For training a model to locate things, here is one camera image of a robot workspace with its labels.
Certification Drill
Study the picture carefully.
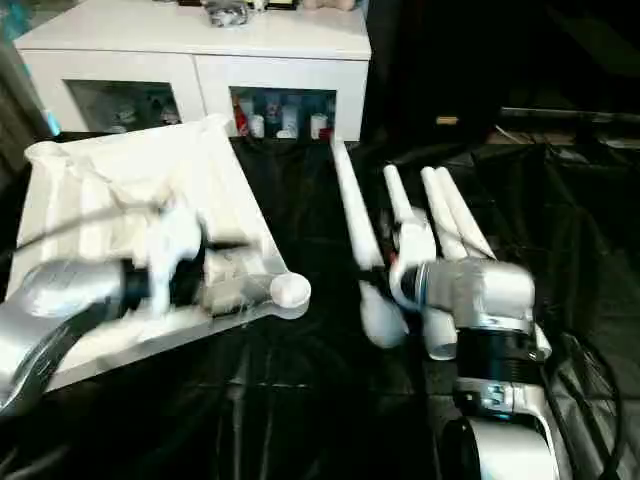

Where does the white plastic table leg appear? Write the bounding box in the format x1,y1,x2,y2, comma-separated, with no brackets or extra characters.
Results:
330,138,411,349
436,166,499,263
383,164,461,361
419,166,479,263

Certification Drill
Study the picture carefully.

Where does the white plastic table top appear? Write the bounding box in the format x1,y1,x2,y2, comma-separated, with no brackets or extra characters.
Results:
5,114,313,393

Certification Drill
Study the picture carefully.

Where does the black plastic mat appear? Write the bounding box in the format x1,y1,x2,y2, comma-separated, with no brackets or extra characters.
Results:
0,130,640,480

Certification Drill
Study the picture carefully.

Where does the white sideboard cabinet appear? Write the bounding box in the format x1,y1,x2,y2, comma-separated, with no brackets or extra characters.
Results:
12,0,374,141

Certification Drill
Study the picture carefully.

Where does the grey toy figure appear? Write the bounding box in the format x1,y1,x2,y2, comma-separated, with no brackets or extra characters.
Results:
203,0,252,29

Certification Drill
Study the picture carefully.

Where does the beige curtain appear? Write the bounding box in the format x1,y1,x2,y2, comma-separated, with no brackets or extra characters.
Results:
0,30,51,171

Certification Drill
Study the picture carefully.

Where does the brown plush toy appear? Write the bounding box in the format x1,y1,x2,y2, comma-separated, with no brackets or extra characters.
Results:
300,0,361,12

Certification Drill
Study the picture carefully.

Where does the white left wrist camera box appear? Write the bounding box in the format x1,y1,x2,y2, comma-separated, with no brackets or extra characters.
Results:
128,203,208,313

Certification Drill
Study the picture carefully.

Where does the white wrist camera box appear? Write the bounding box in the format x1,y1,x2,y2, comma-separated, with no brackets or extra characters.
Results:
388,213,443,307
128,203,208,313

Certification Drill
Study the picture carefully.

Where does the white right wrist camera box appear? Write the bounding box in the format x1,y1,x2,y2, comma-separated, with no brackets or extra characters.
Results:
388,213,443,307

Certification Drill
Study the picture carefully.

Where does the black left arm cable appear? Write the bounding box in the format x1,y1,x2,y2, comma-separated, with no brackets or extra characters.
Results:
0,198,173,263

